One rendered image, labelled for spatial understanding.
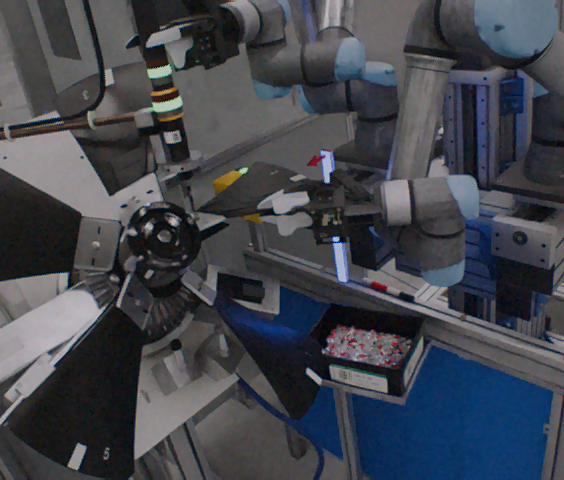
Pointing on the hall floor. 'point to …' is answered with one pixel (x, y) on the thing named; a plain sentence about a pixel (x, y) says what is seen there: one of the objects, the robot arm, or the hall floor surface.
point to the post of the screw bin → (348, 433)
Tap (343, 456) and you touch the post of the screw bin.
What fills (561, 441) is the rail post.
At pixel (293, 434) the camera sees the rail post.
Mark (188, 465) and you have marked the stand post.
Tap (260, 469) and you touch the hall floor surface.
